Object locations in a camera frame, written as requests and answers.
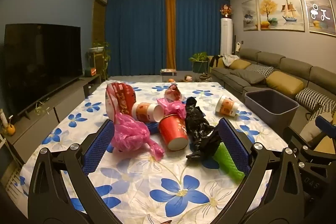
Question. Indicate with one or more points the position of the orange box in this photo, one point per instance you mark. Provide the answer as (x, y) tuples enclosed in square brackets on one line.
[(90, 72)]

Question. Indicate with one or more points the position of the brown wooden door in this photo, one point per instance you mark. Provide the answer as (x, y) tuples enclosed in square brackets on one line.
[(99, 19)]

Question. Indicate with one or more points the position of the plump grey cushion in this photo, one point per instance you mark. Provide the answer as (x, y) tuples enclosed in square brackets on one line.
[(311, 130)]

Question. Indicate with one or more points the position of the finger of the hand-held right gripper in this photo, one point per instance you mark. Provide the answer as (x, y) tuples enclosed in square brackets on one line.
[(291, 134), (325, 123)]

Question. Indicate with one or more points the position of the black plastic bag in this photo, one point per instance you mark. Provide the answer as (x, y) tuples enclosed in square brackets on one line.
[(195, 121)]

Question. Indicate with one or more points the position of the white standing air conditioner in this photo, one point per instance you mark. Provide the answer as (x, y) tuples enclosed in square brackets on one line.
[(226, 37)]

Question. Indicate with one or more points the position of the small pink plastic bag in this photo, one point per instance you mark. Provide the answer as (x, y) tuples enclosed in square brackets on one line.
[(173, 107)]

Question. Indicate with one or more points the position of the artificial flower bouquet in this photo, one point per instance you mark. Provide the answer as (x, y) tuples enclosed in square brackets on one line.
[(226, 11)]

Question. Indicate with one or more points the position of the white hanging object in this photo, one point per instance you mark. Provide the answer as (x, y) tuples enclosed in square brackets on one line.
[(237, 47)]

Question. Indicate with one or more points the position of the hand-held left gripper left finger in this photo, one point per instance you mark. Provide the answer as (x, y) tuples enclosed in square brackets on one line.
[(99, 142)]

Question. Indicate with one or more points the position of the red printed plastic bag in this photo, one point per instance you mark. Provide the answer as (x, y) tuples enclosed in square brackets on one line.
[(123, 100)]

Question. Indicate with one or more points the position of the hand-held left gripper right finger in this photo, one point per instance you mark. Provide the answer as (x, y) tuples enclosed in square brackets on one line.
[(231, 142)]

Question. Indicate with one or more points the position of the green plastic bag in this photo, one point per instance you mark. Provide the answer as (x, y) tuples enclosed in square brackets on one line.
[(225, 161)]

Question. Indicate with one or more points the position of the red paper cup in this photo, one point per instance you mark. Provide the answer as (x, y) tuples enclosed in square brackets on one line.
[(172, 129)]

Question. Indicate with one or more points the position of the white cloth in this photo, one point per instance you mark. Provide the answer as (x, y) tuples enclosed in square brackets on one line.
[(231, 58)]

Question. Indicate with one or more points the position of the grey sectional sofa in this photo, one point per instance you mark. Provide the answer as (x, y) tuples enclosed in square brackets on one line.
[(273, 58)]

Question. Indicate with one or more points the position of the trailing plant in white bowl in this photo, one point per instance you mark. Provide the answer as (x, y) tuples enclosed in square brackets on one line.
[(99, 48)]

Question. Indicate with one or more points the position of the white orange paper cup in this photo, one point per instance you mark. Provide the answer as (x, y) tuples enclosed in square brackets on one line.
[(225, 106), (144, 112)]

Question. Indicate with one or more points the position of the small doll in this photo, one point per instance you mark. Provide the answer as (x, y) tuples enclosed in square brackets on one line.
[(188, 78)]

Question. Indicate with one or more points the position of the small orange toy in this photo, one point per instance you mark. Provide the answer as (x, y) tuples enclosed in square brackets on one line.
[(171, 80)]

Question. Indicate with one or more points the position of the grey television cabinet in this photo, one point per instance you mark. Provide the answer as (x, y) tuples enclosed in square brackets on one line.
[(68, 106)]

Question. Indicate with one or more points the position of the grey sky painting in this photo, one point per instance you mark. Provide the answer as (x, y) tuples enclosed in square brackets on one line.
[(320, 11)]

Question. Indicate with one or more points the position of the small yellow cushion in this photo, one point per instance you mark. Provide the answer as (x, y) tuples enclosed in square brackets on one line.
[(239, 64)]

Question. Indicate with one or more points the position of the blue curtain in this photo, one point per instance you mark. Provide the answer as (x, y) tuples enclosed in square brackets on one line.
[(136, 35), (199, 29)]

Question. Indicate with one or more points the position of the large pink plastic bag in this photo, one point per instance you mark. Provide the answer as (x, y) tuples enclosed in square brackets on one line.
[(131, 134)]

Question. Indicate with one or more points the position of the orange curtain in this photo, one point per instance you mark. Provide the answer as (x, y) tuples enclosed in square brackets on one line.
[(170, 29)]

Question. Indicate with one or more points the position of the blue floral blanket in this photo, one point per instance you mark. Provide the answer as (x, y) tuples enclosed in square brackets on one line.
[(147, 176)]

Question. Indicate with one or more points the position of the flat printed box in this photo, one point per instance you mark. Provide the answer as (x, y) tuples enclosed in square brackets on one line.
[(168, 71)]

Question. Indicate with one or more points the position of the sailboat and tree painting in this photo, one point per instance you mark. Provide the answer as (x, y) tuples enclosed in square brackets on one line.
[(281, 10)]

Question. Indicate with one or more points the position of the red white crumpled wrapper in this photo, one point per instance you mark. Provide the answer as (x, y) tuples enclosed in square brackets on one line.
[(173, 92)]

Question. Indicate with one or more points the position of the black jacket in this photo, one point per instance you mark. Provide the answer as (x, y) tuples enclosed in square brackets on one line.
[(215, 61)]

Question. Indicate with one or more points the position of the orange fruit ornament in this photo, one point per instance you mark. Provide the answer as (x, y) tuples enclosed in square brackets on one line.
[(10, 129)]

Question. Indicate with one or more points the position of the black television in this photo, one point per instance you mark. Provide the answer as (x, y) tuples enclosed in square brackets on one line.
[(39, 64)]

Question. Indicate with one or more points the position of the small landscape painting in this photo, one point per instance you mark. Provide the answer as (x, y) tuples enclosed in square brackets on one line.
[(250, 15)]

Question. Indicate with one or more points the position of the flat grey cushion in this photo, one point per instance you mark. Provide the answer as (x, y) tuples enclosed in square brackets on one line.
[(248, 76)]

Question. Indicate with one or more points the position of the gold plant stand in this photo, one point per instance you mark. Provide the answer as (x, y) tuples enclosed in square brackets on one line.
[(95, 64)]

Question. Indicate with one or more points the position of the large yellow cushion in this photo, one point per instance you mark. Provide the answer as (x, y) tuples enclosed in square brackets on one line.
[(284, 83)]

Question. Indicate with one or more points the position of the grey trash bin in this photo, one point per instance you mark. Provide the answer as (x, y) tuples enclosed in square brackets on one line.
[(278, 113)]

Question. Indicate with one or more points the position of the large black white patterned cushion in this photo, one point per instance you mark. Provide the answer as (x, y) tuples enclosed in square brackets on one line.
[(309, 98)]

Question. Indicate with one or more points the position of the green potted plant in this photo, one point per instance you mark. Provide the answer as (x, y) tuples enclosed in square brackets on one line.
[(198, 57)]

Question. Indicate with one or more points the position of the small black white patterned cushion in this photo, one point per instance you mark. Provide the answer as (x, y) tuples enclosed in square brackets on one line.
[(261, 69)]

